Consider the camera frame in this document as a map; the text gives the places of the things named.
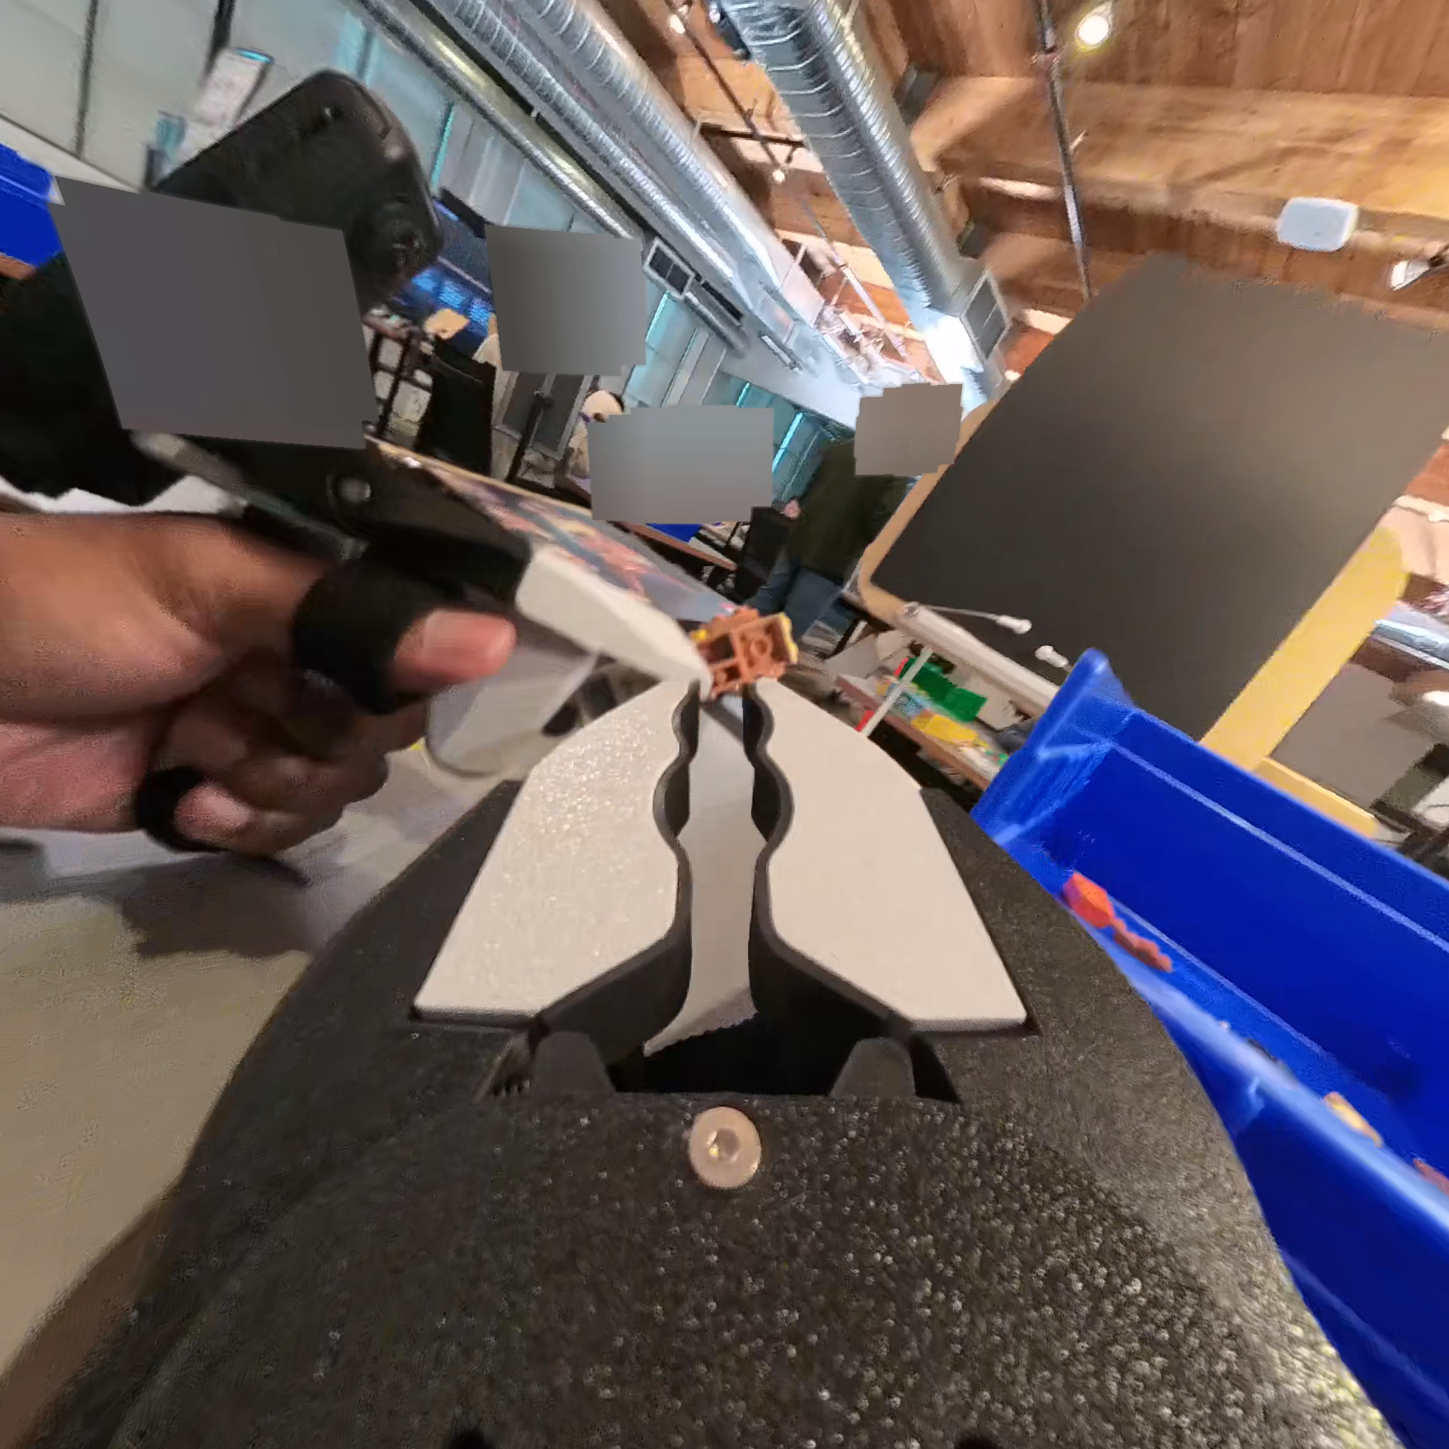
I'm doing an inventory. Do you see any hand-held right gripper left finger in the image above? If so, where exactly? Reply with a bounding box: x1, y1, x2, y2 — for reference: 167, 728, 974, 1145
412, 679, 700, 1028

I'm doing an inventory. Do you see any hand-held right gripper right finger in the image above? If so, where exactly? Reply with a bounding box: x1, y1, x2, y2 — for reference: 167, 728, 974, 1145
747, 679, 1030, 1037

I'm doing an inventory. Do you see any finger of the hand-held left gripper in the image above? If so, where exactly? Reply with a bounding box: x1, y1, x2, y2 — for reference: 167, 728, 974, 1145
514, 552, 717, 697
427, 640, 617, 780

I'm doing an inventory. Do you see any brown toy brick piece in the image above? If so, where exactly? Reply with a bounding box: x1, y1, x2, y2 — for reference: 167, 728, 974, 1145
693, 605, 800, 700

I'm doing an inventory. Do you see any blue plastic bin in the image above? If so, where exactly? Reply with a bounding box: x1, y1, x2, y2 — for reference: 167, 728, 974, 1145
971, 647, 1449, 1449
0, 145, 60, 272

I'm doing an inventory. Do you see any person's left hand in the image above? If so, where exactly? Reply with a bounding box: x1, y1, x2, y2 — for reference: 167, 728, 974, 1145
0, 509, 519, 857

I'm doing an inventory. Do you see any printed cardboard box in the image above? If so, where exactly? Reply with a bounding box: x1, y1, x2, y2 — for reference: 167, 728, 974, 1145
367, 440, 736, 617

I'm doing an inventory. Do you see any pile of colourful toy bricks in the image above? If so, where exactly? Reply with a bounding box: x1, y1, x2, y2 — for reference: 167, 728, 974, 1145
866, 657, 1026, 788

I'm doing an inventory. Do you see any black board panel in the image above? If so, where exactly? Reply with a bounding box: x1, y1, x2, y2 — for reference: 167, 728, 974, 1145
857, 253, 1449, 743

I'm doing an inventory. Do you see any white ceiling sensor box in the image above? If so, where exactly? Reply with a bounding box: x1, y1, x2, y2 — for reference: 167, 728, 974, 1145
1276, 198, 1359, 253

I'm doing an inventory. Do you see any white board bracket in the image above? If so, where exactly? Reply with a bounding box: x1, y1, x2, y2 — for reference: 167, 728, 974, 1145
897, 600, 1033, 638

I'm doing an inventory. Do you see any silver spiral ventilation duct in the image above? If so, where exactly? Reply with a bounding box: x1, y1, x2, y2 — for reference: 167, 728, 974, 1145
717, 0, 1011, 391

